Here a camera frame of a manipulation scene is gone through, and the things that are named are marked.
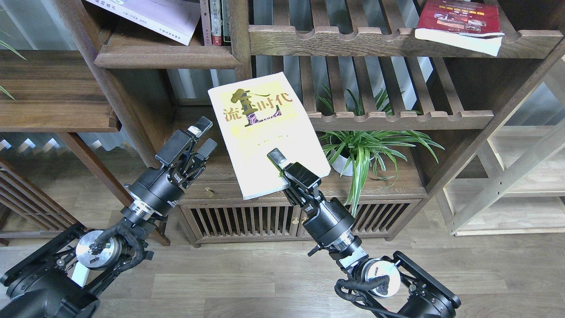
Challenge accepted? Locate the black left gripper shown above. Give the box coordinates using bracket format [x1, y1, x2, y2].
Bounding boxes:
[125, 117, 218, 218]

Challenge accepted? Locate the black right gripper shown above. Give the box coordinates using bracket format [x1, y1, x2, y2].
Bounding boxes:
[267, 148, 357, 253]

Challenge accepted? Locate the yellow cover book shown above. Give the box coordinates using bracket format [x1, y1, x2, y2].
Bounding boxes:
[208, 72, 331, 200]

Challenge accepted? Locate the white lavender book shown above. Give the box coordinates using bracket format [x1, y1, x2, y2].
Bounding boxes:
[88, 0, 200, 45]

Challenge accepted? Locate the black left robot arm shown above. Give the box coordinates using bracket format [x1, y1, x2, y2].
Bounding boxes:
[1, 117, 217, 318]

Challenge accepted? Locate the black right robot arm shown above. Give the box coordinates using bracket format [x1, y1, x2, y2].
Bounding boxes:
[268, 149, 461, 318]

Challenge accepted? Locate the light wooden shelf unit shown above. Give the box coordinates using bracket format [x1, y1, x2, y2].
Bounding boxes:
[436, 58, 565, 237]

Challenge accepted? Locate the brass drawer knob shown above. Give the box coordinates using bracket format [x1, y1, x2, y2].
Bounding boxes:
[204, 187, 215, 197]

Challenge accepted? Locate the white plant pot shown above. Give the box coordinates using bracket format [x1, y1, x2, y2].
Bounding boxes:
[329, 136, 375, 176]

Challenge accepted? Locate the green spider plant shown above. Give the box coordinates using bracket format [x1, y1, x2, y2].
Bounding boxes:
[314, 83, 445, 217]

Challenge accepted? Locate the dark wooden bookshelf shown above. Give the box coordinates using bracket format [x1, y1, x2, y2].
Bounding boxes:
[54, 0, 564, 240]

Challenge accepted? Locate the red white upright book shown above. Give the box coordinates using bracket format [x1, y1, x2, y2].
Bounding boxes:
[209, 0, 223, 46]

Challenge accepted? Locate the dark green upright book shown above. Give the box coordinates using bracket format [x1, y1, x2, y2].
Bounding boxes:
[221, 0, 232, 46]

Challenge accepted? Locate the dark slatted wooden rack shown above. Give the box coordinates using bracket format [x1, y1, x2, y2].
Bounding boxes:
[0, 159, 79, 247]

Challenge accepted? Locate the red cover book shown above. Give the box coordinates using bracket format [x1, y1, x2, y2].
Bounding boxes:
[415, 0, 504, 57]

